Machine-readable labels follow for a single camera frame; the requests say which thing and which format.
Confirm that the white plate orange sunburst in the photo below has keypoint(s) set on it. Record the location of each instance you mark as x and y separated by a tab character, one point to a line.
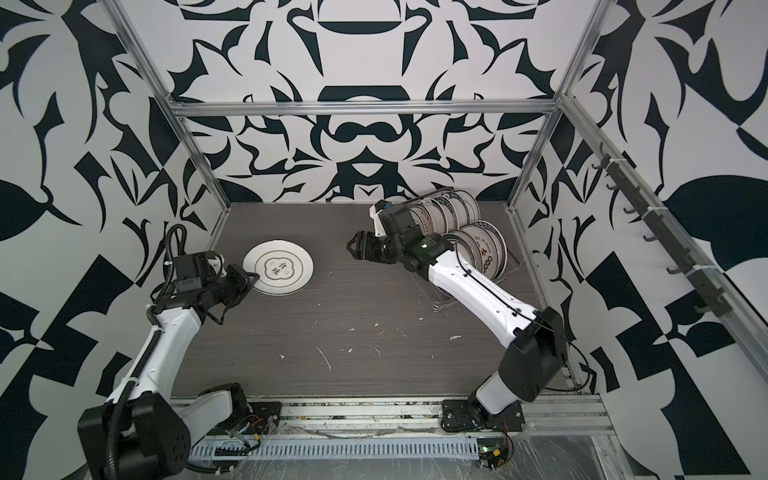
431	217

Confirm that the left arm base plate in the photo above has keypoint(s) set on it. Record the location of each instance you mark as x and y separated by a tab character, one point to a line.
262	418

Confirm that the white plate green clover outline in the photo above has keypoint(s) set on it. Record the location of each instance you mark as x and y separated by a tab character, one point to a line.
282	267

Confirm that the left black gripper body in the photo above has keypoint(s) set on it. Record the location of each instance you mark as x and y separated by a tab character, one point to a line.
230	287

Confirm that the wall hook rail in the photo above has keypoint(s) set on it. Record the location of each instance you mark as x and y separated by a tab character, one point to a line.
665	230

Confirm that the white plate rear stack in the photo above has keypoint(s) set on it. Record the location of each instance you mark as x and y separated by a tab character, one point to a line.
465	206

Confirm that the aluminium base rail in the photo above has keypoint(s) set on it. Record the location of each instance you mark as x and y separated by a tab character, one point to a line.
390	417

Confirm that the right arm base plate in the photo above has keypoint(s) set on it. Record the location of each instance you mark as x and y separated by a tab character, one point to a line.
467	415

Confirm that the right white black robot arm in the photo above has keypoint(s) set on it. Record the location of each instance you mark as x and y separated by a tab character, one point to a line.
534	340

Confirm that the white slotted cable duct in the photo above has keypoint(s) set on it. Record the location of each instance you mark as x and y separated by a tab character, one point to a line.
342	449

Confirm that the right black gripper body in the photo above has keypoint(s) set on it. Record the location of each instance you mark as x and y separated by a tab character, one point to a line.
381	249

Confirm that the aluminium frame crossbar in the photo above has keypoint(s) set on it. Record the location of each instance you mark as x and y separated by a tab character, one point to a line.
221	109

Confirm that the wire dish rack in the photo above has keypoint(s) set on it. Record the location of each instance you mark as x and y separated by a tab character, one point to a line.
448	262

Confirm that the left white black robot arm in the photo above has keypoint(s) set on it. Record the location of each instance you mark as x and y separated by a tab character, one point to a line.
136	433

